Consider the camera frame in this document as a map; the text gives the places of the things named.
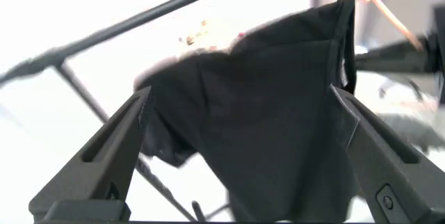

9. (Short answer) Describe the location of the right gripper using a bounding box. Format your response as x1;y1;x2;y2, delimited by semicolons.
429;3;445;106

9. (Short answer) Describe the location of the cream printed garment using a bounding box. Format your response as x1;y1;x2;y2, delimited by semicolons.
175;17;246;54

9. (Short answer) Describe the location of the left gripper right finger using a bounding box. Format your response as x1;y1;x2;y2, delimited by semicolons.
330;84;445;223

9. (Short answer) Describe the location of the pink clothes hanger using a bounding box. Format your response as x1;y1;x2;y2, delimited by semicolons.
354;0;426;53

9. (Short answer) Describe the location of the black clothes rack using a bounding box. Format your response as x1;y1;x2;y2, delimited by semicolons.
0;0;260;222

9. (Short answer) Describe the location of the black garment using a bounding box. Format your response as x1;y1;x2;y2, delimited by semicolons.
133;0;359;223

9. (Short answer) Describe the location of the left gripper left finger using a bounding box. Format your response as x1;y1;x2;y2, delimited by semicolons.
28;86;152;222

